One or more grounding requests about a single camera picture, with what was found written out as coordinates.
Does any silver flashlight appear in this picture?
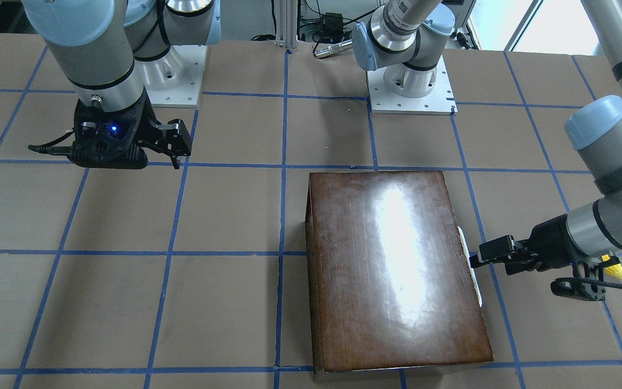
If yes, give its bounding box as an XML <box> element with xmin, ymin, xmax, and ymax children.
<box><xmin>313</xmin><ymin>40</ymin><xmax>353</xmax><ymax>59</ymax></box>

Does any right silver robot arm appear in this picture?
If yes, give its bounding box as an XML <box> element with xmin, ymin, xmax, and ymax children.
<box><xmin>22</xmin><ymin>1</ymin><xmax>221</xmax><ymax>170</ymax></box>

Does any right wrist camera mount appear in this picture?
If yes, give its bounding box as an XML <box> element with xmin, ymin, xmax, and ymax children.
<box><xmin>28</xmin><ymin>121</ymin><xmax>148</xmax><ymax>170</ymax></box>

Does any yellow toy corn cob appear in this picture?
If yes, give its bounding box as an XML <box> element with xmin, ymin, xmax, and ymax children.
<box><xmin>601</xmin><ymin>253</ymin><xmax>622</xmax><ymax>281</ymax></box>

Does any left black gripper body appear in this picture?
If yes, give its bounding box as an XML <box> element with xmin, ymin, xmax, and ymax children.
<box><xmin>511</xmin><ymin>214</ymin><xmax>579</xmax><ymax>275</ymax></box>

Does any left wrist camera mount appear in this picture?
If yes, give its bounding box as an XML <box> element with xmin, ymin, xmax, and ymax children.
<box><xmin>550</xmin><ymin>259</ymin><xmax>622</xmax><ymax>302</ymax></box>

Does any dark wooden drawer box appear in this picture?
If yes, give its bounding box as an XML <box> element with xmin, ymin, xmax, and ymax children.
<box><xmin>305</xmin><ymin>171</ymin><xmax>494</xmax><ymax>378</ymax></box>

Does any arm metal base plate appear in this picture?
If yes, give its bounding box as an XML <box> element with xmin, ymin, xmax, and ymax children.
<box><xmin>136</xmin><ymin>46</ymin><xmax>209</xmax><ymax>108</ymax></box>
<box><xmin>366</xmin><ymin>56</ymin><xmax>458</xmax><ymax>115</ymax></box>

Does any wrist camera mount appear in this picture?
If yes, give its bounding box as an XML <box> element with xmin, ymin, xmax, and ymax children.
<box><xmin>28</xmin><ymin>121</ymin><xmax>148</xmax><ymax>170</ymax></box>
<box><xmin>550</xmin><ymin>259</ymin><xmax>622</xmax><ymax>302</ymax></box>

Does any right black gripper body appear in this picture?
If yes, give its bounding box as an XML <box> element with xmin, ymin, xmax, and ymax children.
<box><xmin>73</xmin><ymin>89</ymin><xmax>160</xmax><ymax>149</ymax></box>

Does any wooden drawer with white handle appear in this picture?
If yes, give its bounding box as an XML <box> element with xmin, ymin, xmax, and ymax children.
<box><xmin>457</xmin><ymin>225</ymin><xmax>483</xmax><ymax>308</ymax></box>

